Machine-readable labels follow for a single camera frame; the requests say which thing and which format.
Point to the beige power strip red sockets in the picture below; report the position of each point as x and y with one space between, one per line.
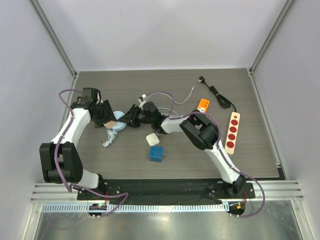
232 132

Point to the pink cube plug adapter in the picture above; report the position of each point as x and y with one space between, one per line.
110 124

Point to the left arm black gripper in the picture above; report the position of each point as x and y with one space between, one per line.
109 115

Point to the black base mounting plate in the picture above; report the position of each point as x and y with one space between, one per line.
175 192

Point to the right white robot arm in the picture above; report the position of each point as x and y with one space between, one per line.
200 129

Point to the orange power strip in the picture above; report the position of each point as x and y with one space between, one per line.
203 105

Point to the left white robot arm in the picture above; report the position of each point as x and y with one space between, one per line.
60 161

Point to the white square plug adapter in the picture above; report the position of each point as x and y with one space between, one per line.
152 139

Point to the round blue pink socket hub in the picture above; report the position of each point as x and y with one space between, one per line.
120 125

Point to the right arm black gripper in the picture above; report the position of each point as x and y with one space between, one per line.
135 115

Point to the blue cube plug adapter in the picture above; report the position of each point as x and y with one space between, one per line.
156 154

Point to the white slotted cable duct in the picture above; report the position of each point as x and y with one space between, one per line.
88 207

